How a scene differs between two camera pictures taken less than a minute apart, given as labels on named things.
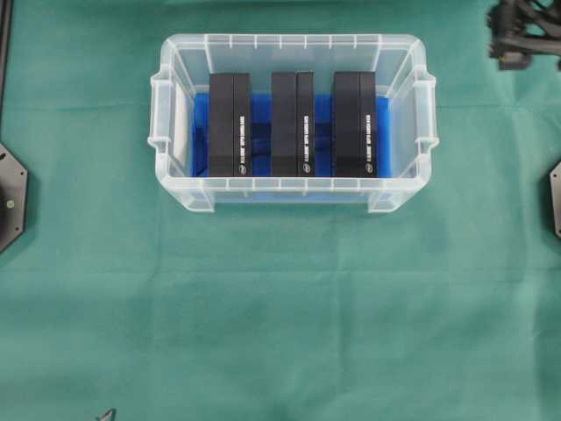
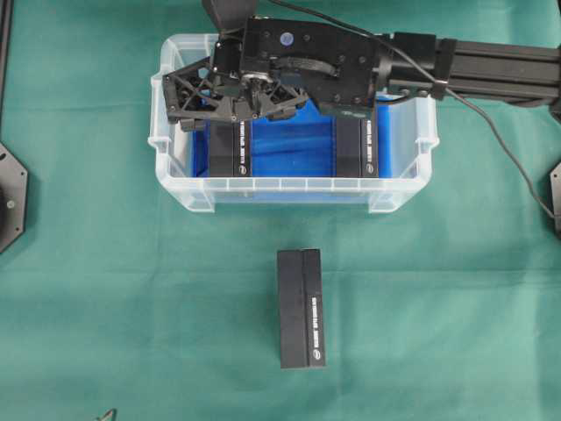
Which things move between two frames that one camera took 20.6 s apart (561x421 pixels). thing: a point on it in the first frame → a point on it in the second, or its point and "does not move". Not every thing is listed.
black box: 230,124 does not move
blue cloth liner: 261,186 does not move
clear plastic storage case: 293,118 does not move
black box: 293,124 → 301,308
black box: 354,124 does not move
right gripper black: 520,29 → 275,67
